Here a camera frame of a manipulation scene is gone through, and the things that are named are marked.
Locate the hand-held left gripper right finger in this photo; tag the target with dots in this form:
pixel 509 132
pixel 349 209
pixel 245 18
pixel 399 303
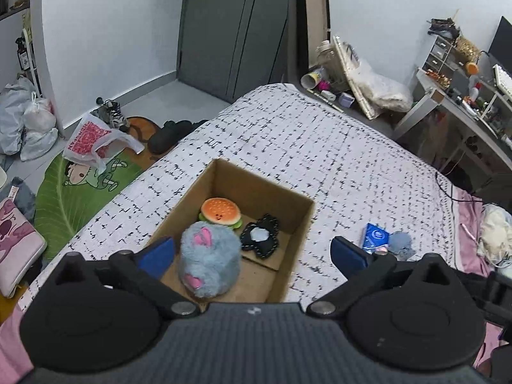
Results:
pixel 350 256

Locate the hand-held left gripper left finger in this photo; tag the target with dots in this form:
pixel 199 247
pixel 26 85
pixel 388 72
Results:
pixel 158 256

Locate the grey pink plush toy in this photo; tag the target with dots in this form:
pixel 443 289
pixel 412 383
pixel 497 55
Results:
pixel 210 262

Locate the burger plush toy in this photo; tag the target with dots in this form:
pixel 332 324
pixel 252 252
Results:
pixel 220 212

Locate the brown cardboard box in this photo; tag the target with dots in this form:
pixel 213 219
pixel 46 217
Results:
pixel 280 224

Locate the black plush toy white patch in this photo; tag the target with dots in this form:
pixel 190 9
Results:
pixel 260 238

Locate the blue tissue pack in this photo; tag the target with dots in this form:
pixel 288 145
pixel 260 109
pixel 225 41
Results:
pixel 376 238

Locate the blue-grey fluffy cloth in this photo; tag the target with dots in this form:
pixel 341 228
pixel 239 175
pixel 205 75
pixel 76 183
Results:
pixel 401 244

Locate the cream cloth bundle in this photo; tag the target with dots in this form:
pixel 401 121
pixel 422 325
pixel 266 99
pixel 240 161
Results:
pixel 496 232

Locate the pink stick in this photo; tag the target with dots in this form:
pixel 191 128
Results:
pixel 470 232

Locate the pink bed sheet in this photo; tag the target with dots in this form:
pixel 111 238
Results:
pixel 466 224

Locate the green cartoon rug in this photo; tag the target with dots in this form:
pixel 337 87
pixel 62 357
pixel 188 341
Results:
pixel 72 204

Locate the black slippers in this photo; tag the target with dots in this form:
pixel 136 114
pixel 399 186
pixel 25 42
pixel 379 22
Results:
pixel 172 134

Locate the brown round mat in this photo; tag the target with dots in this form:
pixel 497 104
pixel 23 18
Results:
pixel 142 128

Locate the red patterned plastic bag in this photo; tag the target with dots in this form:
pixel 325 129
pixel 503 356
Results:
pixel 90 140

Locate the pink cushion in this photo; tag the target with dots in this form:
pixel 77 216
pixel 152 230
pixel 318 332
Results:
pixel 18 244

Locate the grey fluffy fabric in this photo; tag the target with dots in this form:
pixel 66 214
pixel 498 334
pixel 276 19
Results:
pixel 24 196

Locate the striped sneakers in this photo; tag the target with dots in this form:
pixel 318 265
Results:
pixel 114 114

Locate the small lavender box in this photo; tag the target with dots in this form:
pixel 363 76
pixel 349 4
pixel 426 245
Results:
pixel 347 99

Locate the small white box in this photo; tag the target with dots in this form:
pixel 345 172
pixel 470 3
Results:
pixel 328 95

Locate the white desk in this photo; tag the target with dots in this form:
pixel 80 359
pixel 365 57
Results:
pixel 452 120

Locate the small pink item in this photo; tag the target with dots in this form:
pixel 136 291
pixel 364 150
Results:
pixel 324 85

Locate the white plastic bag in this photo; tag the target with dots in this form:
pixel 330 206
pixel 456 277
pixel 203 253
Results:
pixel 40 128

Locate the paper tube cup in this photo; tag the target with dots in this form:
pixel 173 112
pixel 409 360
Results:
pixel 312 79

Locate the clear plastic jar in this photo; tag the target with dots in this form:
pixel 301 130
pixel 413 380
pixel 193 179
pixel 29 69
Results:
pixel 326 62

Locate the grey plastic bag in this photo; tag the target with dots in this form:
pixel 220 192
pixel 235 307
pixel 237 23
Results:
pixel 14 116

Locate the white bottle red cap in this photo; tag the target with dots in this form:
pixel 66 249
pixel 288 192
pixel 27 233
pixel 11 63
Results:
pixel 475 92

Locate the white keyboard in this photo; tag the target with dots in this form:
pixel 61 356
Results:
pixel 503 80

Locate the grey drawer organizer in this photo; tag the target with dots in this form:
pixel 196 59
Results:
pixel 438 54

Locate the orange round object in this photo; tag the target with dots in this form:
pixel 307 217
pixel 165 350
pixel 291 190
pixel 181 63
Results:
pixel 472 68

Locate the dark grey wardrobe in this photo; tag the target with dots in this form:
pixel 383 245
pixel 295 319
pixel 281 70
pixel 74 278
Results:
pixel 236 32

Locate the leaning brown board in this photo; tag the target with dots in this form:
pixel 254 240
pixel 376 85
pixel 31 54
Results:
pixel 316 20

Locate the black monitor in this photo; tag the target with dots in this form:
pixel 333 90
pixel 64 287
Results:
pixel 502 40

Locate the white storage shelf unit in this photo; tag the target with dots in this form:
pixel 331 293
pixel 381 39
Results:
pixel 20 28

